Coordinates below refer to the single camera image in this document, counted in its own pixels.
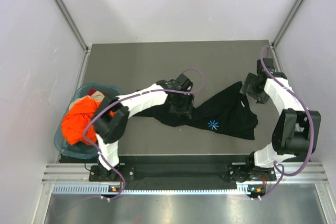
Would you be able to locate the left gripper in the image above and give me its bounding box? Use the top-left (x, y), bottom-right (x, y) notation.
top-left (169, 91), bottom-right (194, 118)

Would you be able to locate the black t-shirt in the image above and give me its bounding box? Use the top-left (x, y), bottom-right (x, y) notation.
top-left (135, 81), bottom-right (258, 140)

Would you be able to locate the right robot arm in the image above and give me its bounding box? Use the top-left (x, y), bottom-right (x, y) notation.
top-left (228, 58), bottom-right (321, 183)

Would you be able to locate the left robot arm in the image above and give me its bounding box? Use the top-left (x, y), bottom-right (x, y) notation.
top-left (91, 74), bottom-right (194, 181)

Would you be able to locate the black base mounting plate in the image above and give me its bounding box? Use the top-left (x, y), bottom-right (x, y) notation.
top-left (89, 154), bottom-right (276, 190)

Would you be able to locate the beige garment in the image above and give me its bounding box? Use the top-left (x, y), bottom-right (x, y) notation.
top-left (90, 91), bottom-right (105, 102)

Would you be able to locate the red garment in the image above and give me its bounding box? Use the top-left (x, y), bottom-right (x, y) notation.
top-left (88, 88), bottom-right (107, 96)

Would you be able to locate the teal plastic basket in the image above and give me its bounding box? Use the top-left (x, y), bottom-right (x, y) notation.
top-left (54, 83), bottom-right (121, 159)

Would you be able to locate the orange t-shirt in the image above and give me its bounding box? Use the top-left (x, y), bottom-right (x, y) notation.
top-left (61, 95), bottom-right (101, 146)

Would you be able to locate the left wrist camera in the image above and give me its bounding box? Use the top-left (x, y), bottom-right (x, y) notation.
top-left (175, 73), bottom-right (193, 91)

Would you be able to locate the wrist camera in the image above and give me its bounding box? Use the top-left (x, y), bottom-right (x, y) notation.
top-left (257, 58), bottom-right (275, 74)
top-left (175, 73), bottom-right (193, 91)

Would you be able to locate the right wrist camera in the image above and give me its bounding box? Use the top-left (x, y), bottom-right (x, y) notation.
top-left (257, 58), bottom-right (275, 74)

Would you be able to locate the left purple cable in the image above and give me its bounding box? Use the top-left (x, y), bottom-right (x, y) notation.
top-left (82, 68), bottom-right (206, 201)

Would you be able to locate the purple cable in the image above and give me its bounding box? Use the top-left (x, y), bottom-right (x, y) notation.
top-left (258, 45), bottom-right (316, 200)
top-left (82, 68), bottom-right (206, 201)

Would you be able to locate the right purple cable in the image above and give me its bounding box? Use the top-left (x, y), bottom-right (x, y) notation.
top-left (258, 45), bottom-right (316, 200)

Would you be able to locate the slotted cable duct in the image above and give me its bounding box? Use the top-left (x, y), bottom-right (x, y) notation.
top-left (52, 184), bottom-right (250, 195)

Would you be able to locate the aluminium frame rail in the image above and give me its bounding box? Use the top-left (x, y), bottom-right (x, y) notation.
top-left (42, 162), bottom-right (328, 184)

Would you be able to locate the right corner aluminium post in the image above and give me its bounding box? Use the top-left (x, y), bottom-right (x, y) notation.
top-left (271, 0), bottom-right (305, 49)

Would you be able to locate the corner aluminium post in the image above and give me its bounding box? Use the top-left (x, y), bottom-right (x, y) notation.
top-left (36, 0), bottom-right (90, 51)
top-left (271, 0), bottom-right (305, 49)

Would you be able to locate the left corner aluminium post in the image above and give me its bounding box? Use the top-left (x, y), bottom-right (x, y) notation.
top-left (36, 0), bottom-right (90, 51)

